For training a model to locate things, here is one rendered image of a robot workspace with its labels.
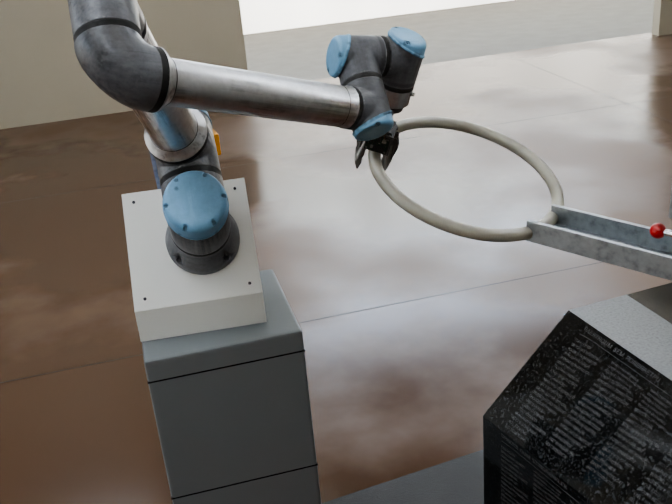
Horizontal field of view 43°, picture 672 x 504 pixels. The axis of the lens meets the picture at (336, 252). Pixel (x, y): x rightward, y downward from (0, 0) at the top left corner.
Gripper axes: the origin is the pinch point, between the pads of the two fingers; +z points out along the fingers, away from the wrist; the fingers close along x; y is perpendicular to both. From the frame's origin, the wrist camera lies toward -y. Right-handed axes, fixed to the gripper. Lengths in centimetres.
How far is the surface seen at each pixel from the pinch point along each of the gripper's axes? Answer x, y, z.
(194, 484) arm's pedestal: -18, 49, 81
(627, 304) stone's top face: 72, 4, 13
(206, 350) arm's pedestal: -24, 37, 43
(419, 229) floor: 29, -213, 167
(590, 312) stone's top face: 64, 9, 16
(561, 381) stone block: 60, 26, 25
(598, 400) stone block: 67, 35, 19
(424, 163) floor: 23, -324, 193
